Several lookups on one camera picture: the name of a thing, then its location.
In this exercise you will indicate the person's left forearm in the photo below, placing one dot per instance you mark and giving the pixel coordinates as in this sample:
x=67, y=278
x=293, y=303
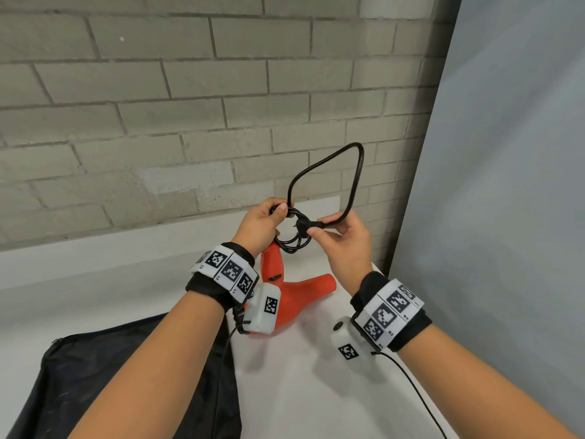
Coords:
x=151, y=374

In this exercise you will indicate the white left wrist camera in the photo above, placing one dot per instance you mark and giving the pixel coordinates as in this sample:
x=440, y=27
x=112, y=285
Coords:
x=265, y=310

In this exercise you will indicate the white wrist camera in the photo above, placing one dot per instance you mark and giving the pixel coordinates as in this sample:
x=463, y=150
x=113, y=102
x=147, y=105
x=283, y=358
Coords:
x=349, y=345
x=265, y=310

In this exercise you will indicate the right wristband with marker tiles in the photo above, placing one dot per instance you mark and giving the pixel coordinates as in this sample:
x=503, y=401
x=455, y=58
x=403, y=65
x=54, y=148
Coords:
x=388, y=313

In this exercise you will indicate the wristband with marker tiles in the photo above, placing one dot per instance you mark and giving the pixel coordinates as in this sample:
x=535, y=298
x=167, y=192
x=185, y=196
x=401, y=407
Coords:
x=226, y=271
x=388, y=313

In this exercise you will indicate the person's left hand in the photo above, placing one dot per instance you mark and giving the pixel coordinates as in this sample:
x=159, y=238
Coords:
x=258, y=228

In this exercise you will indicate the black fabric drawstring bag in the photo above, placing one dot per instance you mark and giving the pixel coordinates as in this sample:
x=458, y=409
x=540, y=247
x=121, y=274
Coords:
x=82, y=388

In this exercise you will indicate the light grey partition board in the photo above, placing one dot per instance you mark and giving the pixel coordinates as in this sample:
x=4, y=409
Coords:
x=502, y=201

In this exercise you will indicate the left wristband with marker tiles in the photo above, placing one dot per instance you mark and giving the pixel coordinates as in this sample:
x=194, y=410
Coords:
x=226, y=271

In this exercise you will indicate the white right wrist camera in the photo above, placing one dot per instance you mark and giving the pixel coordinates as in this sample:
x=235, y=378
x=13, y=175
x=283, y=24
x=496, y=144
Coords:
x=349, y=345

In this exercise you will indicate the red hair dryer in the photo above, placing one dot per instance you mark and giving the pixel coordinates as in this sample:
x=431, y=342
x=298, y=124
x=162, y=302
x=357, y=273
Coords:
x=292, y=297

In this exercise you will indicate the person's right hand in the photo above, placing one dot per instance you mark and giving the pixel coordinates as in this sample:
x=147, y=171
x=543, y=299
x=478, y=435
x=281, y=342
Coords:
x=349, y=256

